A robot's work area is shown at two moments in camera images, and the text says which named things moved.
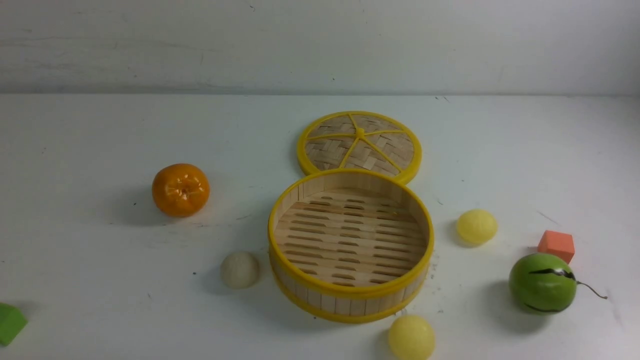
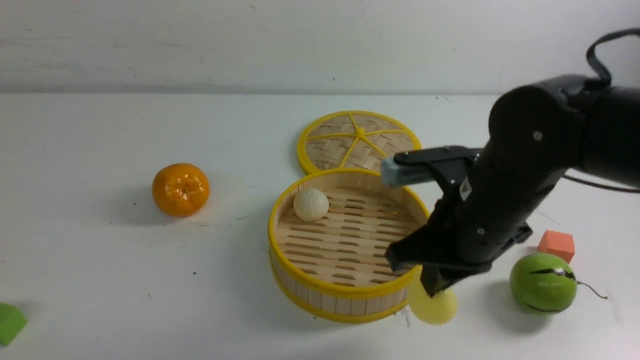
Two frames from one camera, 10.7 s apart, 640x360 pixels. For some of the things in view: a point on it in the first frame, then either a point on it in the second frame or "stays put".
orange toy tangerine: x=180 y=190 stays put
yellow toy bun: x=411 y=337 -> x=438 y=309
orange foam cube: x=559 y=244 stays put
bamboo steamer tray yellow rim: x=352 y=245 stays put
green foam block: x=12 y=322 stays put
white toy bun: x=239 y=270 -> x=311 y=204
